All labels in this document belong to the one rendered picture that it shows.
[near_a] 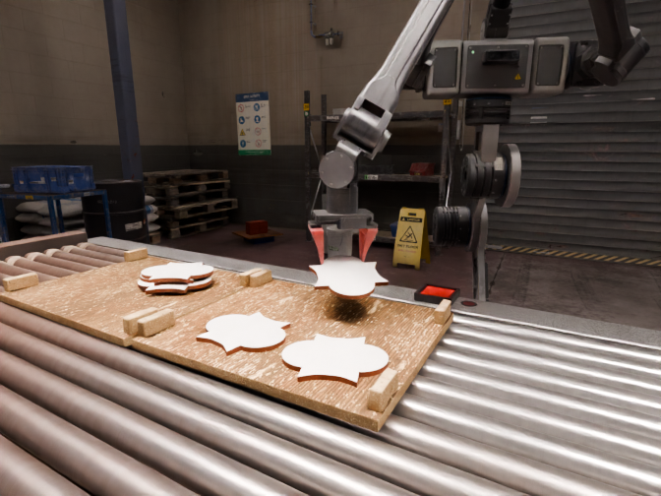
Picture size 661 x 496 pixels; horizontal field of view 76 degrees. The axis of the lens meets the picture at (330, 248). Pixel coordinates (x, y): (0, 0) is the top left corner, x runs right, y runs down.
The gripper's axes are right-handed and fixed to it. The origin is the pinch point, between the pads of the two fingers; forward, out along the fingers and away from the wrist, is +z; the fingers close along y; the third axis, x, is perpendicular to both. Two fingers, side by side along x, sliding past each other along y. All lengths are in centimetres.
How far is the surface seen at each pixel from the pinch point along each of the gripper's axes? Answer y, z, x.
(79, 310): -47.7, 7.9, 2.7
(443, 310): 14.3, 5.4, -13.6
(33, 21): -263, -153, 493
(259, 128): -18, -40, 587
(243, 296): -18.7, 8.1, 5.5
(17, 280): -65, 6, 17
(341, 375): -5.1, 6.9, -27.8
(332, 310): -2.4, 8.1, -4.3
